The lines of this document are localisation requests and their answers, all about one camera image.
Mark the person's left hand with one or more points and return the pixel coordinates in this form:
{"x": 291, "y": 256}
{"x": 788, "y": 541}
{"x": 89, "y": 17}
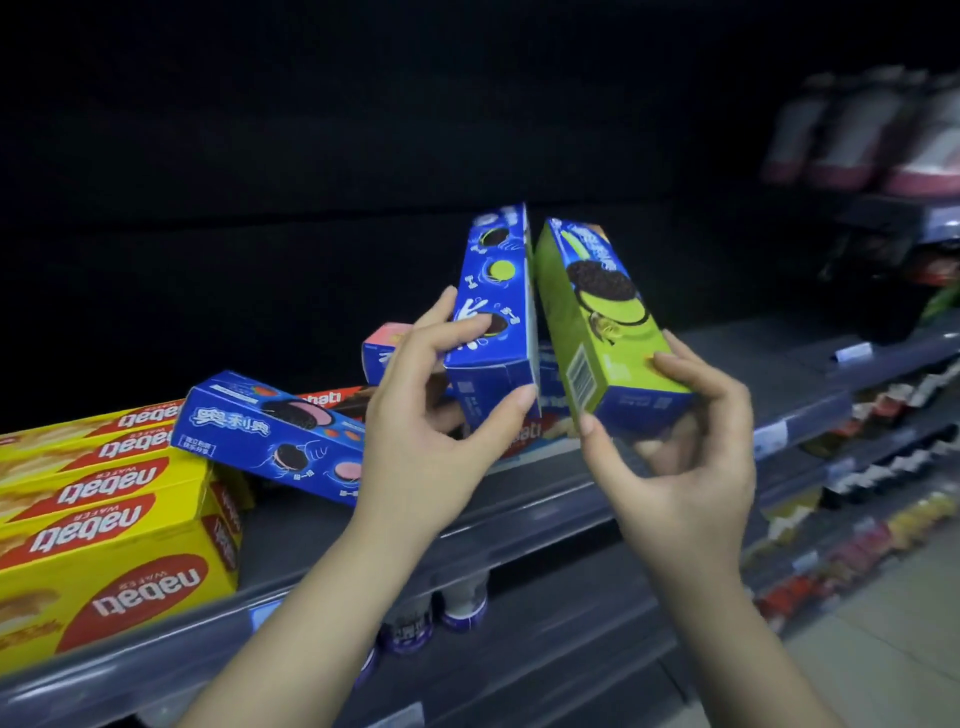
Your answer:
{"x": 405, "y": 450}

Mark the person's right hand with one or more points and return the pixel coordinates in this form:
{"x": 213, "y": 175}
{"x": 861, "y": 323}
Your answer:
{"x": 697, "y": 495}

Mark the person's right middle finger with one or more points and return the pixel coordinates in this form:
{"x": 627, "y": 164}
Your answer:
{"x": 686, "y": 346}

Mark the person's left middle finger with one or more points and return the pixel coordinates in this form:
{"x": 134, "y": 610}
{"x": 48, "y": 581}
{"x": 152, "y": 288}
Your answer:
{"x": 441, "y": 304}

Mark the person's right thumb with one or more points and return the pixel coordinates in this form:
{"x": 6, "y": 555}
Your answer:
{"x": 611, "y": 465}

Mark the person's left thumb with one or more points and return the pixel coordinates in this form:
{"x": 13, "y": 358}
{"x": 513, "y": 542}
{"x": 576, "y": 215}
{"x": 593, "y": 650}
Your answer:
{"x": 495, "y": 427}

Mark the blue cookie box green cream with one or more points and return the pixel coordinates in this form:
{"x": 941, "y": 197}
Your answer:
{"x": 499, "y": 300}

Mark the person's right forearm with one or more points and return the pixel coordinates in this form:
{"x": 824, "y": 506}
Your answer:
{"x": 735, "y": 645}

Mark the person's left forearm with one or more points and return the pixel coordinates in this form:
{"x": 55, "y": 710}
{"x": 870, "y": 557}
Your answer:
{"x": 315, "y": 630}

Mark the red wafer box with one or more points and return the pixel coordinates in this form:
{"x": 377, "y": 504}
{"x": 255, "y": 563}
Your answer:
{"x": 536, "y": 439}
{"x": 337, "y": 401}

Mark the blue cookie box pink end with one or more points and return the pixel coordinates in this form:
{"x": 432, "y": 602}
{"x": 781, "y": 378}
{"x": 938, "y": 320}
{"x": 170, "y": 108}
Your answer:
{"x": 382, "y": 345}

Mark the white price tag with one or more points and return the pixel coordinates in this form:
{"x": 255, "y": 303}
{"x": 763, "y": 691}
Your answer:
{"x": 854, "y": 352}
{"x": 770, "y": 439}
{"x": 396, "y": 718}

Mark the white bottle purple base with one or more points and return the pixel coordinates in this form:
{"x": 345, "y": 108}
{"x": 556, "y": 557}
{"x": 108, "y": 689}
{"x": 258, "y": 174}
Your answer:
{"x": 406, "y": 626}
{"x": 465, "y": 600}

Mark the blue cookie box pink cream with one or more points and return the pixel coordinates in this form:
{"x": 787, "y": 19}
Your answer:
{"x": 277, "y": 435}

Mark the row of red white packets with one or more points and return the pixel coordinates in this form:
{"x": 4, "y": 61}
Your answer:
{"x": 892, "y": 409}

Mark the row of colourful snack packets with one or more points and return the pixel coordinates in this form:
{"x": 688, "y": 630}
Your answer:
{"x": 855, "y": 555}

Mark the row of white pink bottles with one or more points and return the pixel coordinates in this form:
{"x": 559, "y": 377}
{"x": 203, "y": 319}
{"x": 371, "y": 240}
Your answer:
{"x": 862, "y": 135}

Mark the blue price tag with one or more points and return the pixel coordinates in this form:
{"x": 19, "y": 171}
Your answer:
{"x": 264, "y": 613}

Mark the yellow wafer box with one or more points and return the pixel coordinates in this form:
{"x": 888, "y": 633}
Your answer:
{"x": 97, "y": 532}
{"x": 105, "y": 484}
{"x": 97, "y": 450}
{"x": 127, "y": 600}
{"x": 90, "y": 421}

